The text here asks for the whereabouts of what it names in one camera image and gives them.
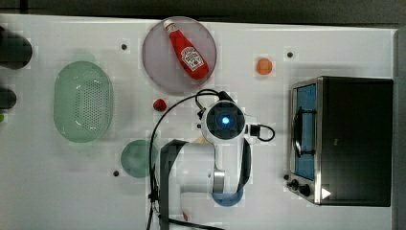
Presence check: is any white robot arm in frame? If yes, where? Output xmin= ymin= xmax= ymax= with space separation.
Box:
xmin=169 ymin=101 xmax=251 ymax=195

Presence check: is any silver black toaster oven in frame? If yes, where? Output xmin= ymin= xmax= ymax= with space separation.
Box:
xmin=284 ymin=76 xmax=394 ymax=207

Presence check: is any small red strawberry toy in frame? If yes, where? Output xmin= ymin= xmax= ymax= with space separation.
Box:
xmin=153 ymin=99 xmax=167 ymax=111

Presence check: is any red plush ketchup bottle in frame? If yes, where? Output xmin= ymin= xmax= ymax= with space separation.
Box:
xmin=163 ymin=19 xmax=210 ymax=80

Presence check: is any grey round plate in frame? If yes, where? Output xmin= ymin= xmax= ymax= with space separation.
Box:
xmin=142 ymin=16 xmax=217 ymax=94

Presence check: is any orange toy fruit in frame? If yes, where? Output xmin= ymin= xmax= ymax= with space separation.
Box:
xmin=256 ymin=57 xmax=273 ymax=75

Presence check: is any mint green cup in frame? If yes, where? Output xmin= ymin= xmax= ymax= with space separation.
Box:
xmin=121 ymin=140 xmax=158 ymax=178

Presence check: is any blue cup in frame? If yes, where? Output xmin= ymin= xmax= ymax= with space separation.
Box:
xmin=212 ymin=190 xmax=243 ymax=207

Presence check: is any mint green colander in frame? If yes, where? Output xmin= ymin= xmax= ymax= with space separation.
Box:
xmin=54 ymin=61 xmax=113 ymax=143

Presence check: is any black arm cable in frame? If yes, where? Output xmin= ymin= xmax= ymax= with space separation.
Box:
xmin=146 ymin=88 xmax=231 ymax=230

